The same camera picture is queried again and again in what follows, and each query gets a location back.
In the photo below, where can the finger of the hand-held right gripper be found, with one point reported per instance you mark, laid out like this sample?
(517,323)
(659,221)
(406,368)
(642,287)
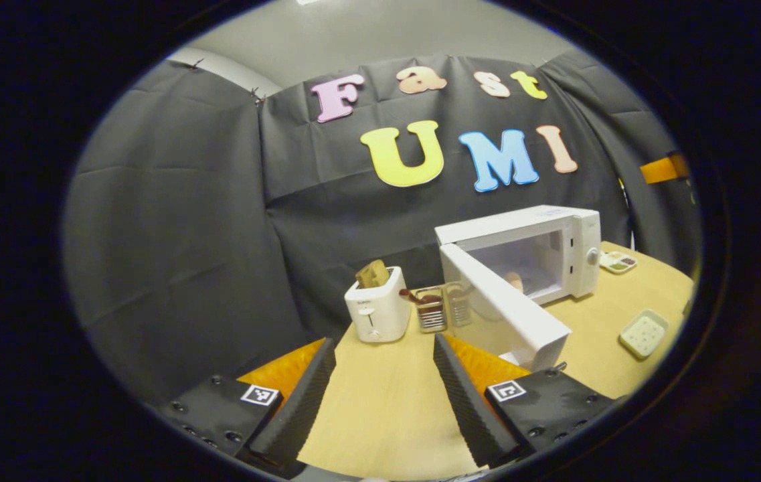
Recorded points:
(661,169)

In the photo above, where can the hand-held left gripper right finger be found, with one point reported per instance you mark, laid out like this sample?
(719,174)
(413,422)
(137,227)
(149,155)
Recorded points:
(467,402)

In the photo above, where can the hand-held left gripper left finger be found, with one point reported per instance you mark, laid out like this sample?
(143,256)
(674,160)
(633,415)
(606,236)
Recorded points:
(300,408)

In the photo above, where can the pink frosted donut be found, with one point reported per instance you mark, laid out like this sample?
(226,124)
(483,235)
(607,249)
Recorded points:
(515,281)

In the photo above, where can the white microwave oven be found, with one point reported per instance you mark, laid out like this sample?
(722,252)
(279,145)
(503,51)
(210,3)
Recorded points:
(521,231)

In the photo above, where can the metal cutlery rack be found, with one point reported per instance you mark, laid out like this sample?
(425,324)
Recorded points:
(432,314)

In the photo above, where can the white divided dish with beans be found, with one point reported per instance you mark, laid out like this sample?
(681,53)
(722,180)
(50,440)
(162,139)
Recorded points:
(618,262)

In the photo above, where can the brown spoon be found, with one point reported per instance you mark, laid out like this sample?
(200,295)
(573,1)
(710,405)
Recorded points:
(413,295)

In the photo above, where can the white toaster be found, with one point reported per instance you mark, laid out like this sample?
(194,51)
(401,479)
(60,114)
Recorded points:
(380,314)

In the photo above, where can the brown bread slice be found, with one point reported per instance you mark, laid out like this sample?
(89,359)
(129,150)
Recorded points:
(372,274)

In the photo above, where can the pale green square tray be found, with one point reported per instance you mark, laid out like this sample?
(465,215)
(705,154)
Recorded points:
(644,333)

